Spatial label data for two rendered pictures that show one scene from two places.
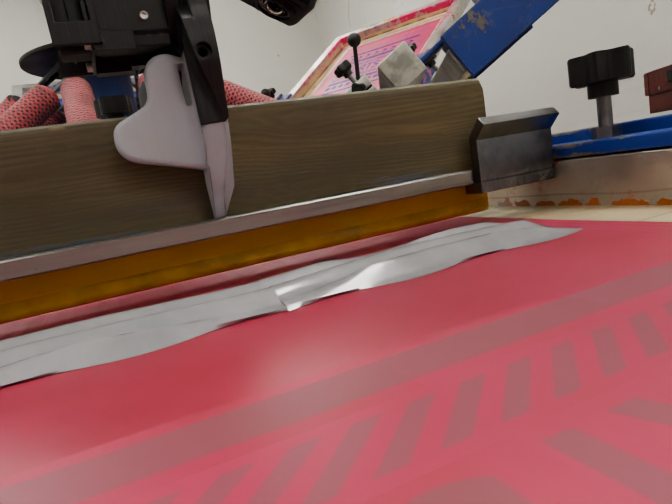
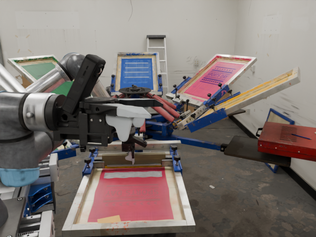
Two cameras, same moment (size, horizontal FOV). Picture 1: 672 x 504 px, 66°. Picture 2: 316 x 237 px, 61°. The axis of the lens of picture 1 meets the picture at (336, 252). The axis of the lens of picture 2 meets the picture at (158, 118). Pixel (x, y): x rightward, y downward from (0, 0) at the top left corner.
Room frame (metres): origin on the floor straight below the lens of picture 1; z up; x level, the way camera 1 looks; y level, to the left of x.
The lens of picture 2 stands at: (-1.12, -0.61, 1.80)
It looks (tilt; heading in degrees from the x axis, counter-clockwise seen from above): 18 degrees down; 19
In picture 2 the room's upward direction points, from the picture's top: straight up
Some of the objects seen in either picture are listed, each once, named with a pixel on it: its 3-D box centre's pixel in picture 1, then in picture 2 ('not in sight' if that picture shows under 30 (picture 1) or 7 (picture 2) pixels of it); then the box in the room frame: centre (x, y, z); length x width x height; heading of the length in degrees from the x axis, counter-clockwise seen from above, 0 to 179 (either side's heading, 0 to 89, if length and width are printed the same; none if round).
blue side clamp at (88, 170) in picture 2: not in sight; (90, 165); (0.24, 0.33, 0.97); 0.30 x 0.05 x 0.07; 23
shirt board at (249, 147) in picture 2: not in sight; (203, 143); (1.01, -0.27, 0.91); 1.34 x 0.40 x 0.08; 83
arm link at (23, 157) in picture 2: not in sight; (22, 154); (-0.72, -0.16, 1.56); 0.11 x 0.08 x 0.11; 11
